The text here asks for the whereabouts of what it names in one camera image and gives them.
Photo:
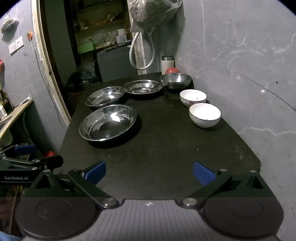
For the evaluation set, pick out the grey appliance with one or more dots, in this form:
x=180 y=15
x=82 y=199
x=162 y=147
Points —
x=113 y=64

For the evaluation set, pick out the large hanging plastic bag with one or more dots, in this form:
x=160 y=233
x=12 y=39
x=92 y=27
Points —
x=150 y=14

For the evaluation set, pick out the steel bowl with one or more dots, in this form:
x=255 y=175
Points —
x=175 y=81

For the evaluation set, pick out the red wall item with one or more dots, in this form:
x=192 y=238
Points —
x=1 y=68

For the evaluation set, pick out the wooden shelf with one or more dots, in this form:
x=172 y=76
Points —
x=101 y=23

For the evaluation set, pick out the white ceramic bowl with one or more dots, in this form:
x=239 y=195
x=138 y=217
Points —
x=204 y=113
x=193 y=96

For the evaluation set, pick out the wooden counter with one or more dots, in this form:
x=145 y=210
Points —
x=13 y=118

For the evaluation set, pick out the white pipe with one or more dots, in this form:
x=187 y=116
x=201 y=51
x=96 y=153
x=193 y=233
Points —
x=140 y=53

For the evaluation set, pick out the red ball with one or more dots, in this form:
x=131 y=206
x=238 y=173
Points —
x=172 y=70

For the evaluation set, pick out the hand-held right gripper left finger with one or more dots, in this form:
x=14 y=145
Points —
x=96 y=172

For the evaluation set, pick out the white wall switch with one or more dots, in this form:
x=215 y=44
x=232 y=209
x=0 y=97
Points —
x=16 y=45

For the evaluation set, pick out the yellow green box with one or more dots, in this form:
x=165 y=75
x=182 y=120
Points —
x=85 y=48

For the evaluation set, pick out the orange wall hook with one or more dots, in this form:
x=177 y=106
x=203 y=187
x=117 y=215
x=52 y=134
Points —
x=29 y=35

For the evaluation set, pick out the small white box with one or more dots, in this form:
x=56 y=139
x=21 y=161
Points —
x=121 y=34

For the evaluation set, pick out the black bag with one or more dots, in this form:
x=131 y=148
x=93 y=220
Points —
x=81 y=78

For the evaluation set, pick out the white insulated cup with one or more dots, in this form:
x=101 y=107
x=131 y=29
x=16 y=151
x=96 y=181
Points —
x=167 y=64

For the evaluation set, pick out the cream door frame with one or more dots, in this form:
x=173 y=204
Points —
x=49 y=76

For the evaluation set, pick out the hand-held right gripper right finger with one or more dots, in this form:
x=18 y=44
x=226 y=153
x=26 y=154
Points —
x=203 y=172

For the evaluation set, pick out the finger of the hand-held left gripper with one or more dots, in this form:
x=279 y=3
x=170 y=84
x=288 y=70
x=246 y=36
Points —
x=53 y=161
x=24 y=149

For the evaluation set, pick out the small hanging plastic bag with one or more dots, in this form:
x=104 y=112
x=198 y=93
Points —
x=9 y=24

